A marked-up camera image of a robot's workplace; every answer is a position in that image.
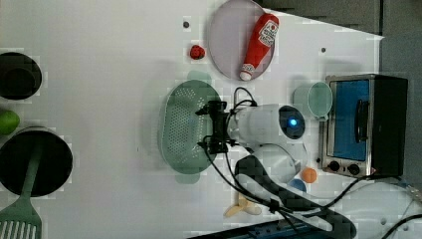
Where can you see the small red toy strawberry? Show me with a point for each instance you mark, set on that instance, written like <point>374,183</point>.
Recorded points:
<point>197,52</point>

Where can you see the green plastic cup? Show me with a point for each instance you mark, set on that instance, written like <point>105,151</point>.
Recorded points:
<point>314,100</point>

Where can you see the red plush ketchup bottle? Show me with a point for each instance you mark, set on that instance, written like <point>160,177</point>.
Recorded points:
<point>261,41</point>

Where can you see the green slotted spatula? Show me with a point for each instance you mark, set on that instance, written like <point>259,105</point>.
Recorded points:
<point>20,220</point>

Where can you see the lavender plate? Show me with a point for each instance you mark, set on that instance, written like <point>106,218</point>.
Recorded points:
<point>229,33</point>

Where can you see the green plastic strainer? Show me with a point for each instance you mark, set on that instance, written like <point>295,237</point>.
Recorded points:
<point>181,128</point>

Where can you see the blue plastic cup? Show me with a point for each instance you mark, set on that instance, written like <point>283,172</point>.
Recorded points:
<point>298,184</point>

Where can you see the orange toy fruit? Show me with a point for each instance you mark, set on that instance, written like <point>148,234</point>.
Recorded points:
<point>309,175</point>

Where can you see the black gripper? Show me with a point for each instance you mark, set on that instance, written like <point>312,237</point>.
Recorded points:
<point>218,138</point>

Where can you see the large black pot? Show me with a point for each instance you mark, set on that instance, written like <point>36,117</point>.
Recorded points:
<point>55,164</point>

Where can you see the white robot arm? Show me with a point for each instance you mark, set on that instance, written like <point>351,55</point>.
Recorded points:
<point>273,134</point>

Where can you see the blue table frame rail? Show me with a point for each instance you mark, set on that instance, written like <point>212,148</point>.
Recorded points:
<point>278,229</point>

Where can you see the green toy lime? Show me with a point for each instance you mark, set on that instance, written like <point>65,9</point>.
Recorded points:
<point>8,122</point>

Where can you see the yellow plush banana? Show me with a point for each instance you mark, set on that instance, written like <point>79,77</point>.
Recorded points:
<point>243,205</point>

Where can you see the toy toaster oven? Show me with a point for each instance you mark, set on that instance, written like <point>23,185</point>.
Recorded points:
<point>365,131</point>

